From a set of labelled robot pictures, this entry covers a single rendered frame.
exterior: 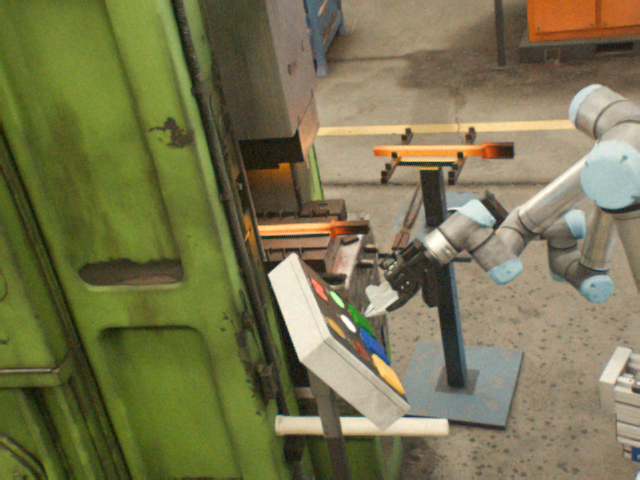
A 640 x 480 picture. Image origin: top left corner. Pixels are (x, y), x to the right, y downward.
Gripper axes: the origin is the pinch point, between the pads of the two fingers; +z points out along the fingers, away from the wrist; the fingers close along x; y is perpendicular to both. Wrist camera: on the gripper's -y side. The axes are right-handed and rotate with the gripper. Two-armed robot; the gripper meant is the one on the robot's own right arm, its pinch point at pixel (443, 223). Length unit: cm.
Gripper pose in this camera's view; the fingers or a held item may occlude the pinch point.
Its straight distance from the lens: 257.2
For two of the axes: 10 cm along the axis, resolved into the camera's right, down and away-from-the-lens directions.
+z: -9.7, 0.4, 2.5
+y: 1.7, 8.4, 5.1
